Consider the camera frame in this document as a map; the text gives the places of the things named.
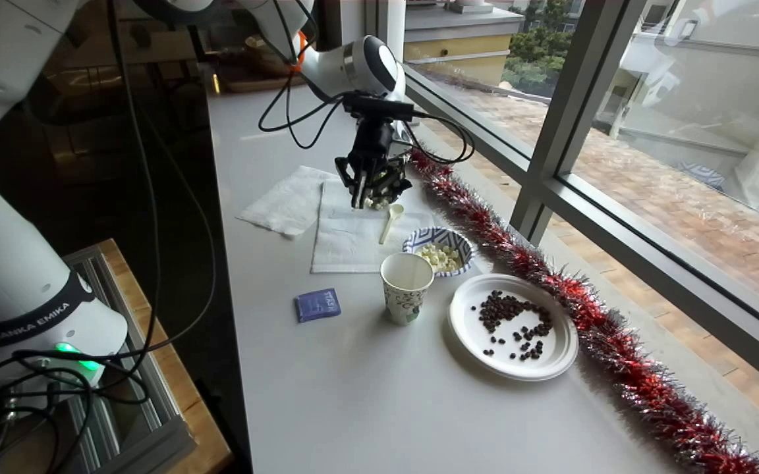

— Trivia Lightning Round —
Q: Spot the white round plate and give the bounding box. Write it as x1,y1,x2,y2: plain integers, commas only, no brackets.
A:
445,270,582,385

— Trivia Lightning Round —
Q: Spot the wooden crate with metal rack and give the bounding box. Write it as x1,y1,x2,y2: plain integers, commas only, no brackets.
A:
61,233,235,474

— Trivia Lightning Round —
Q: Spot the black base cable bundle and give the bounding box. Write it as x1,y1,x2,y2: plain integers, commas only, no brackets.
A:
0,0,223,474

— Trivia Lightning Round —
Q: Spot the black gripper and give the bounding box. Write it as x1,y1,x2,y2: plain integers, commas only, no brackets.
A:
333,88,420,212

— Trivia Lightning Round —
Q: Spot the blue patterned small bowl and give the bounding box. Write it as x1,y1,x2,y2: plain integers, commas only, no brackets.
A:
401,227,478,282

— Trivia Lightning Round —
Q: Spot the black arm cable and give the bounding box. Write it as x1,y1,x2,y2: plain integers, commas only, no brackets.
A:
256,50,479,167

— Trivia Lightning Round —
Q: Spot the blue flat packet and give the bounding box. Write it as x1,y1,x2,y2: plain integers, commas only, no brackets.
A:
292,286,346,327

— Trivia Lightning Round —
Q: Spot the patterned paper cup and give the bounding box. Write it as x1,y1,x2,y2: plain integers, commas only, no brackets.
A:
376,249,437,329

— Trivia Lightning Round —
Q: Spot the red tinsel garland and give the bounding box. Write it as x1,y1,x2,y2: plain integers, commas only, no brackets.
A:
406,144,759,474

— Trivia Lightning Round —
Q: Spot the window frame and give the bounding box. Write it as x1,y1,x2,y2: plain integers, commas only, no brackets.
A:
370,0,759,406

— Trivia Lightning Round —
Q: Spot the dark beans pile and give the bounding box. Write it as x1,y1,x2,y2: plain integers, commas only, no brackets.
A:
472,286,557,362

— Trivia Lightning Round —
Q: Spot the white plastic fork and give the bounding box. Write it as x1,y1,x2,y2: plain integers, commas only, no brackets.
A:
374,200,408,249

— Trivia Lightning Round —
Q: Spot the white food pieces pile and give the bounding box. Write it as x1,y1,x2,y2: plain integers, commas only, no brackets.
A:
420,242,467,274

